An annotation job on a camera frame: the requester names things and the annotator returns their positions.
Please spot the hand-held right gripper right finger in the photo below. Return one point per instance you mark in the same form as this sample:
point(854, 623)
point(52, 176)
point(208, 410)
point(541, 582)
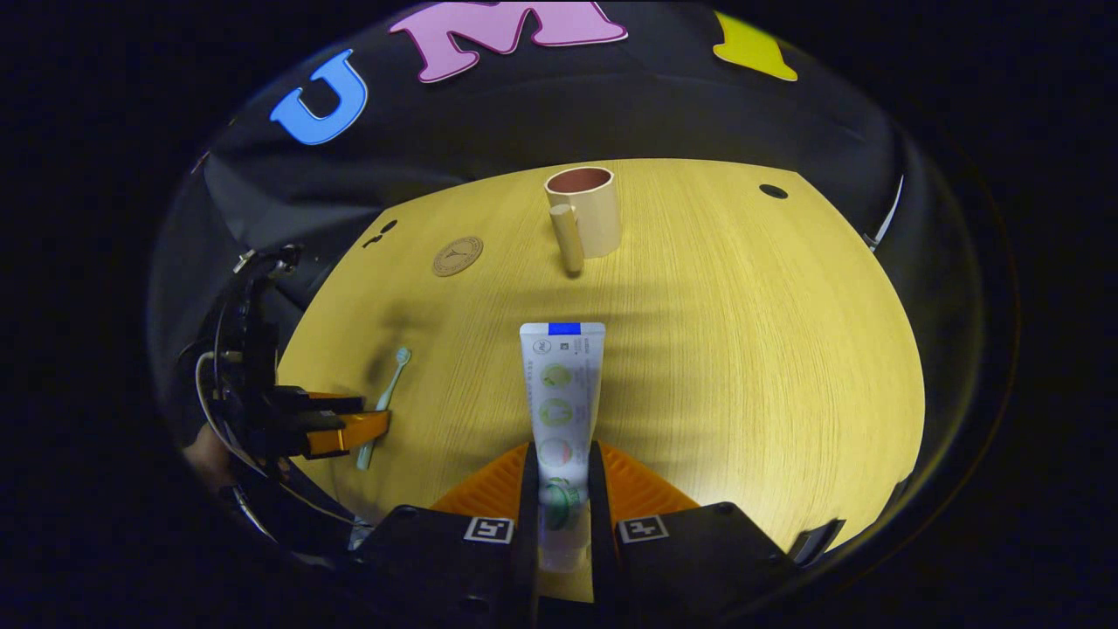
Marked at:
point(599, 524)

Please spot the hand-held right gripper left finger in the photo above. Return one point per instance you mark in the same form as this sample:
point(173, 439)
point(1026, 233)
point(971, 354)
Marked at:
point(526, 524)

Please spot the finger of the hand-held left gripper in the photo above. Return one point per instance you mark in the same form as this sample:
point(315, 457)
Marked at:
point(349, 432)
point(323, 402)

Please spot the pale green toothbrush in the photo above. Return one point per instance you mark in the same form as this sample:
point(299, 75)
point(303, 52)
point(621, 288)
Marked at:
point(389, 393)

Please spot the white toothpaste tube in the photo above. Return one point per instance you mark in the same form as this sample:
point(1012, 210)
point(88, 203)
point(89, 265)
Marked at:
point(559, 393)

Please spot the round brown coaster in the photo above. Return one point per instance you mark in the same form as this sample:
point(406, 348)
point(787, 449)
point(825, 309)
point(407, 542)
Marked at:
point(458, 256)

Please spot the beige cup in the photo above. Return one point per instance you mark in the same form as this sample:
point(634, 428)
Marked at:
point(598, 218)

